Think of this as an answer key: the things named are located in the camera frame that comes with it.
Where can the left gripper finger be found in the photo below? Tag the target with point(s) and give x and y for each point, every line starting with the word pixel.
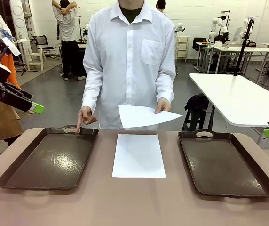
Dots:
pixel 19 102
pixel 19 90

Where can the white A4 paper sheet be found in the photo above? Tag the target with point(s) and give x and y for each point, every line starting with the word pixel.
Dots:
pixel 139 155
pixel 139 116

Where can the person's left forearm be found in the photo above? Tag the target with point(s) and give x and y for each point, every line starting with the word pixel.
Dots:
pixel 167 89

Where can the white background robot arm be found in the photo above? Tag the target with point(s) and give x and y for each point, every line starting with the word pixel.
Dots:
pixel 213 30
pixel 245 23

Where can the person's right forearm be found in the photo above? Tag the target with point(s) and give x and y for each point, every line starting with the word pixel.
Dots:
pixel 91 94

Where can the person's right hand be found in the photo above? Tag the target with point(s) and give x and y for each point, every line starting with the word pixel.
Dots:
pixel 86 116

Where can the person's left hand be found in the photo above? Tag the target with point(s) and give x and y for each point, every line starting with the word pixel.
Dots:
pixel 163 105

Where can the black tripod stand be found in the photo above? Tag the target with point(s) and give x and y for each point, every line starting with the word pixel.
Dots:
pixel 23 68

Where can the white wooden chair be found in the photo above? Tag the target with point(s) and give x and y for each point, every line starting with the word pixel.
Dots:
pixel 37 58

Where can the large white table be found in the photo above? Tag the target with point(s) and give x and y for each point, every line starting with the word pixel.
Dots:
pixel 238 99

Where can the small white side table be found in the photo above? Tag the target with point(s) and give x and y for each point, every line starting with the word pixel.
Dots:
pixel 24 40

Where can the black mesh office chair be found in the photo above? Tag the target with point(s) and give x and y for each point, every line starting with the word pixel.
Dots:
pixel 40 41

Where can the brown plastic serving tray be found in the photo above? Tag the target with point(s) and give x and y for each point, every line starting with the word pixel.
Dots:
pixel 54 160
pixel 219 164

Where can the white tower air conditioner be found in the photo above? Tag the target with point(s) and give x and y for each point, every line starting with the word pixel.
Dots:
pixel 19 21

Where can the long white desk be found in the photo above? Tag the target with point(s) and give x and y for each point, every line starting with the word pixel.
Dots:
pixel 254 49

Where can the black step stool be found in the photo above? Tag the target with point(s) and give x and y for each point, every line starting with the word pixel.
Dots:
pixel 195 121

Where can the man in grey t-shirt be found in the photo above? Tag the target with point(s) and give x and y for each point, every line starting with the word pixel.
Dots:
pixel 67 26

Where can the black bag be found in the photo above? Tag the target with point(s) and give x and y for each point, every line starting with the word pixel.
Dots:
pixel 196 101

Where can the thin black light stand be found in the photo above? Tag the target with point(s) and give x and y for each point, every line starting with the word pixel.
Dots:
pixel 80 28

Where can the patterned paper cup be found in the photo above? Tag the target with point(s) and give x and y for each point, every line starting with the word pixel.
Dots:
pixel 227 46

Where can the black desk chair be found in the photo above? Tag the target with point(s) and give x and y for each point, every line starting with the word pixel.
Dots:
pixel 199 42

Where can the person in white shirt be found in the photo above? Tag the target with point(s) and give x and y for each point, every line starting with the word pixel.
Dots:
pixel 129 58

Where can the white shelf unit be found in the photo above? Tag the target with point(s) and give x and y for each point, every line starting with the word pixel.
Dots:
pixel 182 47

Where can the white robot head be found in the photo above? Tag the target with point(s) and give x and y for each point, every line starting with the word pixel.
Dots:
pixel 178 26

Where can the dark-haired person behind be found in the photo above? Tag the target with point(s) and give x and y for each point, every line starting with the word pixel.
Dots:
pixel 160 5

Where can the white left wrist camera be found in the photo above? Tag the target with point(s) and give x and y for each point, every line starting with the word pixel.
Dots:
pixel 12 48

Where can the black camera pole stand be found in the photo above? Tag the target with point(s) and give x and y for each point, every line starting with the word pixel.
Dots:
pixel 242 51

